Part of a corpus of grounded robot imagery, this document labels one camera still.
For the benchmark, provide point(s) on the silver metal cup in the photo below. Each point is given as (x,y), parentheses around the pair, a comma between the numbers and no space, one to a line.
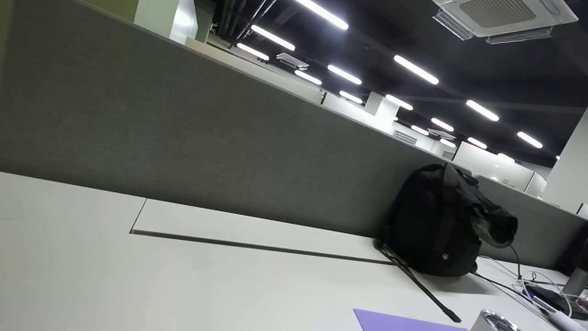
(495,322)

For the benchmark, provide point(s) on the white cylindrical object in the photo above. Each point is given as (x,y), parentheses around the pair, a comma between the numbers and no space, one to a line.
(565,321)

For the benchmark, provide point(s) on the grey desk partition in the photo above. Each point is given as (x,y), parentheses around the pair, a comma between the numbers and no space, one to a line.
(183,133)

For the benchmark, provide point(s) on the black backpack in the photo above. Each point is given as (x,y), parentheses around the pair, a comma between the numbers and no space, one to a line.
(432,220)

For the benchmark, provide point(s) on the purple mat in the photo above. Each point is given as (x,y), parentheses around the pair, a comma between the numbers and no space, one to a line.
(395,322)

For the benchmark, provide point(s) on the ceiling air conditioner unit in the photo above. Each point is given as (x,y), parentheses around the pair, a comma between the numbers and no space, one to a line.
(503,16)

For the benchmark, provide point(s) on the black flat device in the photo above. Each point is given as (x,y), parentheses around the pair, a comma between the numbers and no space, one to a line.
(551,299)

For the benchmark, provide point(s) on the grey monitor stand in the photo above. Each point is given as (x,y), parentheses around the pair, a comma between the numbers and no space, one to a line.
(576,279)

